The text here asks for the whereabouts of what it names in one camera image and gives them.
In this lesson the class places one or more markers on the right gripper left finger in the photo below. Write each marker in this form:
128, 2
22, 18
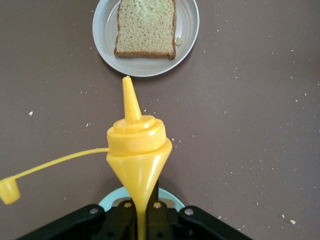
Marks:
125, 222

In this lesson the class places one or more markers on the pale crumb lump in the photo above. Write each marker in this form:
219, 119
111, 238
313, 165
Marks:
179, 41

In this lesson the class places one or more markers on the brown bread slice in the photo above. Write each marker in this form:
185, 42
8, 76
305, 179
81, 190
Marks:
146, 30

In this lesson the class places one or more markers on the mint green plate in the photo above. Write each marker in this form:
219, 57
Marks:
167, 193

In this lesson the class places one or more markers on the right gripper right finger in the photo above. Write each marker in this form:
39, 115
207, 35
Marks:
160, 222

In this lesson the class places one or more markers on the beige plate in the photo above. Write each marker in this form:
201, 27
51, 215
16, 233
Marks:
107, 32

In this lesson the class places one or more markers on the yellow squeeze bottle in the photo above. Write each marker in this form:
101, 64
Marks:
140, 162

